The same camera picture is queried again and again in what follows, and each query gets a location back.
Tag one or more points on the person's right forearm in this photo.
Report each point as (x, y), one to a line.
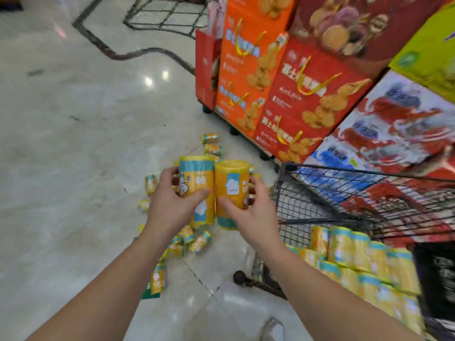
(320, 301)

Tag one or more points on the red biscuit gift box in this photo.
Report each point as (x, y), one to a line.
(312, 92)
(284, 142)

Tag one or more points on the orange biscuit gift box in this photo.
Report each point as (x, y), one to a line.
(273, 5)
(241, 110)
(248, 49)

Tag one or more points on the wheeled display platform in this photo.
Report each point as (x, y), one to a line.
(234, 130)

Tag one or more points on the dark red cookie gift box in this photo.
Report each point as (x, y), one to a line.
(352, 28)

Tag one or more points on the white red-print gift box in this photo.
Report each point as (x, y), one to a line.
(405, 120)

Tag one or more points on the black printed bag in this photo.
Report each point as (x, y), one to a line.
(437, 276)

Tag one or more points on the person's left thumb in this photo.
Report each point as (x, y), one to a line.
(195, 198)

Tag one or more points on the pile of small yellow rolls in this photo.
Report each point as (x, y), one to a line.
(185, 241)

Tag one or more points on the green paper label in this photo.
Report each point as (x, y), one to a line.
(147, 294)

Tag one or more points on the person's right hand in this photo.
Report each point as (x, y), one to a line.
(257, 223)

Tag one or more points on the yellow roll with white label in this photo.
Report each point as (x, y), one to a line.
(231, 177)

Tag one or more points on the row of yellow teal-banded rolls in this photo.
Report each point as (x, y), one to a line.
(359, 262)

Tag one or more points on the yellow roll with dog print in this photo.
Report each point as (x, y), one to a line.
(195, 173)

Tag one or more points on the person's right thumb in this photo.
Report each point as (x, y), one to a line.
(231, 206)

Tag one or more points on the person's left hand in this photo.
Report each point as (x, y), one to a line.
(167, 209)

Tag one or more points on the red paper gift bag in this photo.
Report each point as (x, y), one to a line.
(205, 67)

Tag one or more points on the green gift box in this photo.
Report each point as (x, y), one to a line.
(430, 53)

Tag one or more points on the white blue-print gift box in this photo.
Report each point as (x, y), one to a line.
(330, 159)

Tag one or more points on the person's left forearm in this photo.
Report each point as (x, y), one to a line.
(106, 294)

